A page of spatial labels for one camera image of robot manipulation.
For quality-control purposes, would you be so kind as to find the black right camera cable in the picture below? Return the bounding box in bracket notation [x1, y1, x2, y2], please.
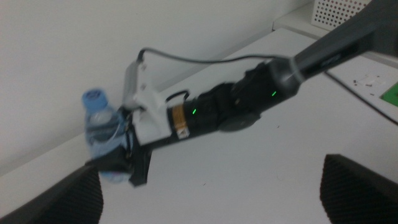
[137, 47, 280, 65]

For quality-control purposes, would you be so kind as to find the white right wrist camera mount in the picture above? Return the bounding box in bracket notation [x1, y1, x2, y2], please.
[122, 60, 172, 146]

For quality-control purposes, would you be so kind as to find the green board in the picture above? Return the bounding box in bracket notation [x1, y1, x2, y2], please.
[379, 81, 398, 108]

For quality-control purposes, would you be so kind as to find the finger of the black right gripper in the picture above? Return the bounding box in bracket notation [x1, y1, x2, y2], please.
[119, 106, 131, 127]
[85, 147, 133, 174]

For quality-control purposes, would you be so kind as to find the clear water bottle blue cap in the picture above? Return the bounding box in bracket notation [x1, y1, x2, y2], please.
[81, 88, 132, 184]

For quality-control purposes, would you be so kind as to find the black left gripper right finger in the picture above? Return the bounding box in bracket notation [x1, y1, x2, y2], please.
[319, 153, 398, 224]

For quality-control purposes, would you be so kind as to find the white perforated plastic basket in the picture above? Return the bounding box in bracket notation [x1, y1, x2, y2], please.
[310, 0, 373, 32]

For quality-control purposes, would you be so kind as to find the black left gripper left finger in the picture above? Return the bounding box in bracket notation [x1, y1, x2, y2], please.
[0, 165, 104, 224]

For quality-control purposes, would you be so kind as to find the thin black right gripper cable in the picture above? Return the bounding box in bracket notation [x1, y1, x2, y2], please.
[165, 89, 191, 103]

